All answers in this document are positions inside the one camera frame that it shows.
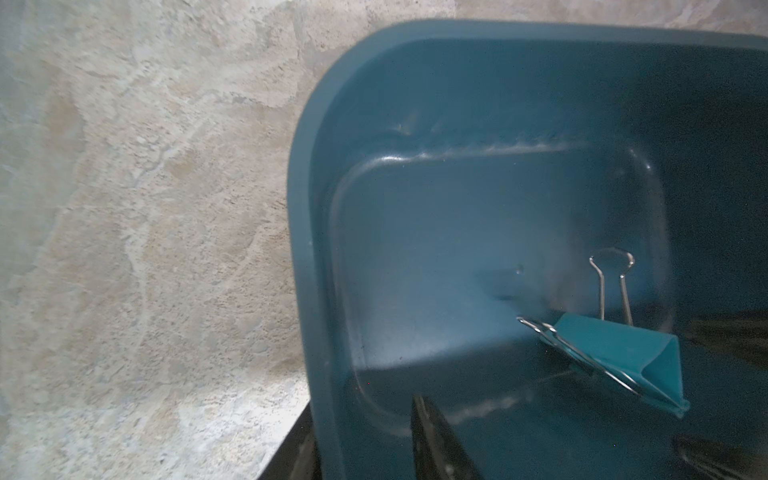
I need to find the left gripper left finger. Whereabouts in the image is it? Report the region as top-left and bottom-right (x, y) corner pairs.
(258, 404), (321, 480)

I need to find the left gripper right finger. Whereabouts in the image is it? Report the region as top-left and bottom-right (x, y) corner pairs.
(410, 395), (483, 480)

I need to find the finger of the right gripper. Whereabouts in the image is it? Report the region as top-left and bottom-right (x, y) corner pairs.
(684, 314), (767, 369)
(672, 436), (767, 479)

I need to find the teal binder clip large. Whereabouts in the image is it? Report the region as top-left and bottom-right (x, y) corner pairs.
(517, 247), (690, 419)

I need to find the teal plastic storage box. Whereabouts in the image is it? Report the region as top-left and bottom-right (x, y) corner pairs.
(287, 20), (767, 479)

